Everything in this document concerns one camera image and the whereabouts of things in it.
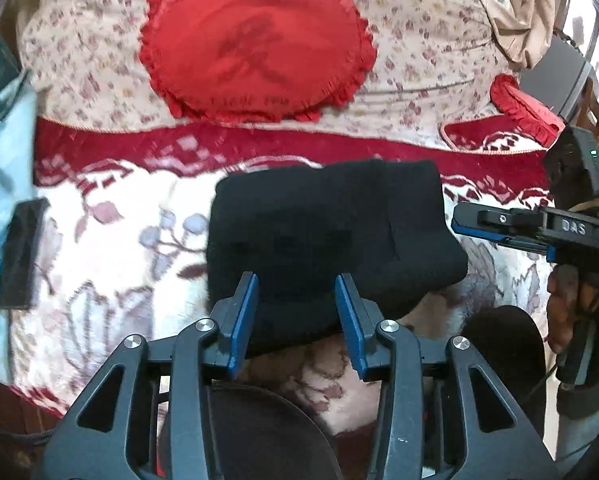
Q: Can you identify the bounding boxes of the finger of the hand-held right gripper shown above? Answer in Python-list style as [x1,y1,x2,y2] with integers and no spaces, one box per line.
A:
[497,234,553,259]
[452,203,546,237]

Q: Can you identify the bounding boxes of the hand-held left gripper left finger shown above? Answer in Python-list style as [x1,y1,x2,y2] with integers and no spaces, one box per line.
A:
[32,272,258,480]

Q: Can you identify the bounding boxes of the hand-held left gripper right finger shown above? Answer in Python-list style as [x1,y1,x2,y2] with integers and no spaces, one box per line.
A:
[335,274,560,480]

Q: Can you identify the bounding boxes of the black pants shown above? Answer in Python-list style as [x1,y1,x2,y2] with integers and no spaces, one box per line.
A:
[206,158,469,361]

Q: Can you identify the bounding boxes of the person's right hand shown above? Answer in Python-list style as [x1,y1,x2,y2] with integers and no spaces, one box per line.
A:
[546,264,587,356]

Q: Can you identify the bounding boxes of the person's right leg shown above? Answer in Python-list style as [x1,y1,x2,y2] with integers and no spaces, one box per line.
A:
[459,305,547,441]

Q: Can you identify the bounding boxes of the dark grey panel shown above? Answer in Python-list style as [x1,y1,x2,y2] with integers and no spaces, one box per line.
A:
[519,35,593,118]

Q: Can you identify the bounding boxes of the red and white plush blanket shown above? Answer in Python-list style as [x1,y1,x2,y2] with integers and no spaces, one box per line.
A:
[0,116,580,436]

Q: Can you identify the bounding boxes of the beige cloth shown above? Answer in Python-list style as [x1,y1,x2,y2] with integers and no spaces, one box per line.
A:
[474,0,557,71]

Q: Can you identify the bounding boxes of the black phone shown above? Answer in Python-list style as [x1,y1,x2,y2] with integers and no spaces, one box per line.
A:
[0,198,51,311]

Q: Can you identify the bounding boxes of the red heart-shaped ruffled pillow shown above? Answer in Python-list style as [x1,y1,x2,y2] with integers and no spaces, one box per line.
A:
[139,0,379,123]

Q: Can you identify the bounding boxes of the floral quilt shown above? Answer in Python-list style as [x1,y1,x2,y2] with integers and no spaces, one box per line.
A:
[16,0,540,153]

